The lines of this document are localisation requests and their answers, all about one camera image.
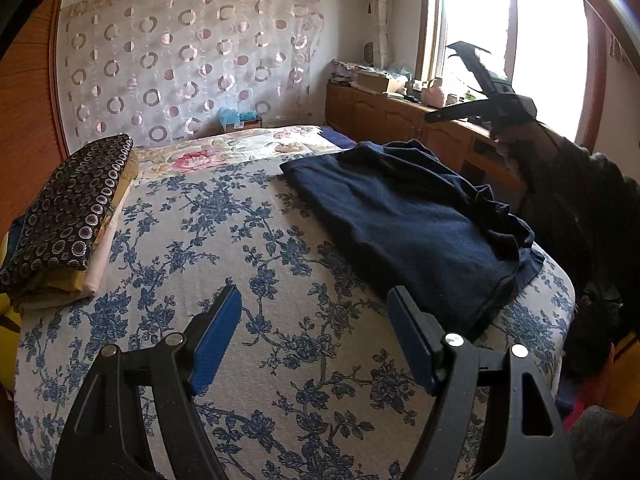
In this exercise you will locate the beige folded cloth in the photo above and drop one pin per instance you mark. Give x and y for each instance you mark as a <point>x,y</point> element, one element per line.
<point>95,270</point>

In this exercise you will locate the pink floral blanket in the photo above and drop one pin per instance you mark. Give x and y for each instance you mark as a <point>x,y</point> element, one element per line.
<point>225,147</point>

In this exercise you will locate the window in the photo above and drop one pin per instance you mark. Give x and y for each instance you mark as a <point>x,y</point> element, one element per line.
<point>525,25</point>

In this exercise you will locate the wooden wardrobe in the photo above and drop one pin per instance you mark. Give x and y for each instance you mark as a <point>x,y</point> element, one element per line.
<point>30,120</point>

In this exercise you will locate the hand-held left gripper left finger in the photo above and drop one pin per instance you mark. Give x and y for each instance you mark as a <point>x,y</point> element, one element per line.
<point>217,340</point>

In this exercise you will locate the purple cloth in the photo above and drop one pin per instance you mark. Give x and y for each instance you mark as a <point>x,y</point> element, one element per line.
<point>340,139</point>

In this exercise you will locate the blue floral bedsheet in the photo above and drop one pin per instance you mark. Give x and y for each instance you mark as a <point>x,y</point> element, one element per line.
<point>280,360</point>

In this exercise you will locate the pink jug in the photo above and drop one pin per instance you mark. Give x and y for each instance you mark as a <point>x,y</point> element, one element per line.
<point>435,93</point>

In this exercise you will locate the blue tissue box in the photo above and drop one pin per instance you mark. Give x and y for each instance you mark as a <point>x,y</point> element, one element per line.
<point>239,120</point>

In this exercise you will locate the cardboard box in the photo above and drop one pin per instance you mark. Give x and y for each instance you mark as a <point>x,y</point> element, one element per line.
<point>374,81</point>

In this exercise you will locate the sheer window curtain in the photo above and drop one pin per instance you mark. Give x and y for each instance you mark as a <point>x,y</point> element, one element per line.
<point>379,10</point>

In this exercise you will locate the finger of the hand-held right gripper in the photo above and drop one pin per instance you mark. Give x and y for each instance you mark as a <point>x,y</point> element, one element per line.
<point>460,112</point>
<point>475,67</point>

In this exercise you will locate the dark wall ornament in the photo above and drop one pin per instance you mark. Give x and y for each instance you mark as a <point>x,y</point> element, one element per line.
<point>369,53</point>

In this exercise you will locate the person's right hand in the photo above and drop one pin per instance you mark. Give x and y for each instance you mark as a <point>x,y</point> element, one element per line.
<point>522,140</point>

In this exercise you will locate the wooden cabinet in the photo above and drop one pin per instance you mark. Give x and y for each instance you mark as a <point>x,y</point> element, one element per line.
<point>400,125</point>

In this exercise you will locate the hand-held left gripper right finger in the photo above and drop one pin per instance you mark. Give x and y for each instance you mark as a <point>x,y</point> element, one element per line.
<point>411,341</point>

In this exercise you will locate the dark circle-patterned folded cloth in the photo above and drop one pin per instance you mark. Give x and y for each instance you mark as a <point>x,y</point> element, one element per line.
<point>70,210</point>

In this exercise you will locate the sheer circle-patterned curtain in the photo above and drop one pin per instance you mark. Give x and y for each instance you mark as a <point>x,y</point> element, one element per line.
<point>190,55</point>

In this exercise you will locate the navy printed t-shirt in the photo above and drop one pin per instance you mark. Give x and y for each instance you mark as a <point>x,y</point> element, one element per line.
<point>415,225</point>

